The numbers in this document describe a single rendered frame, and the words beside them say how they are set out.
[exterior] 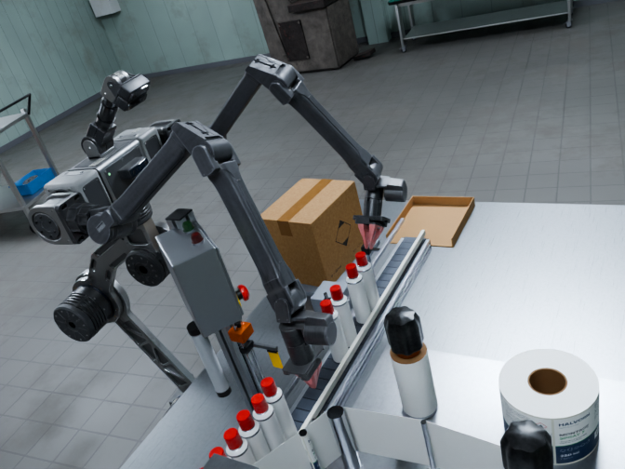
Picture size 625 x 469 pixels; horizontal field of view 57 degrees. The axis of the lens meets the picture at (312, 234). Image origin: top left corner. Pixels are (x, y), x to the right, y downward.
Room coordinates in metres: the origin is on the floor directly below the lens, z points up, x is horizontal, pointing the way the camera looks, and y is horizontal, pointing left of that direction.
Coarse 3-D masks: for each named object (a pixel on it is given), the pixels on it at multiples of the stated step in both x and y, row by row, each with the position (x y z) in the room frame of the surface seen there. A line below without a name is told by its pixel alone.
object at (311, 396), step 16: (400, 256) 1.70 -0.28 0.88; (384, 272) 1.64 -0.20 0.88; (384, 288) 1.55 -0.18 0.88; (384, 304) 1.46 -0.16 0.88; (368, 336) 1.34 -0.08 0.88; (336, 368) 1.24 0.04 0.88; (320, 384) 1.20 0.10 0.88; (336, 384) 1.18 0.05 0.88; (304, 400) 1.16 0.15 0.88; (304, 416) 1.11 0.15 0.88
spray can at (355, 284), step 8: (352, 264) 1.42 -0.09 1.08; (352, 272) 1.41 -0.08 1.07; (352, 280) 1.40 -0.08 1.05; (360, 280) 1.40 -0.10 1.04; (352, 288) 1.40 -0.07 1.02; (360, 288) 1.40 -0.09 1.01; (352, 296) 1.40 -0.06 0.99; (360, 296) 1.40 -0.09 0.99; (352, 304) 1.41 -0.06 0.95; (360, 304) 1.40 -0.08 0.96; (368, 304) 1.41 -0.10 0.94; (360, 312) 1.40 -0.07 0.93; (368, 312) 1.40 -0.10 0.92; (360, 320) 1.40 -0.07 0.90
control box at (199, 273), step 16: (160, 240) 1.13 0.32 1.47; (176, 240) 1.11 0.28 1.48; (208, 240) 1.07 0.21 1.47; (176, 256) 1.04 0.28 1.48; (192, 256) 1.02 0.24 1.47; (208, 256) 1.03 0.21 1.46; (176, 272) 1.00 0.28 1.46; (192, 272) 1.01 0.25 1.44; (208, 272) 1.02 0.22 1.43; (224, 272) 1.04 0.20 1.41; (192, 288) 1.01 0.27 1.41; (208, 288) 1.02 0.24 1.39; (224, 288) 1.03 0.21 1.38; (192, 304) 1.00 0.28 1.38; (208, 304) 1.01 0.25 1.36; (224, 304) 1.02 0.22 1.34; (240, 304) 1.04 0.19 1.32; (208, 320) 1.01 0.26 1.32; (224, 320) 1.02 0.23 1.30
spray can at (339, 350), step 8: (320, 304) 1.28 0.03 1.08; (328, 304) 1.27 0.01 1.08; (328, 312) 1.27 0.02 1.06; (336, 312) 1.28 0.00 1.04; (336, 320) 1.26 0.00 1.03; (344, 336) 1.27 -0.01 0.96; (336, 344) 1.26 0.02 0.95; (344, 344) 1.26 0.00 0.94; (336, 352) 1.26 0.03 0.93; (344, 352) 1.26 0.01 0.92; (336, 360) 1.26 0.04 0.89
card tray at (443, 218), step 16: (416, 208) 2.08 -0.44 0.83; (432, 208) 2.04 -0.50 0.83; (448, 208) 2.01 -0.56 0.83; (464, 208) 1.97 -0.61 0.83; (416, 224) 1.96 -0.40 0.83; (432, 224) 1.92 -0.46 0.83; (448, 224) 1.89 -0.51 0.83; (464, 224) 1.86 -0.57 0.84; (432, 240) 1.81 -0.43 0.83; (448, 240) 1.78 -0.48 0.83
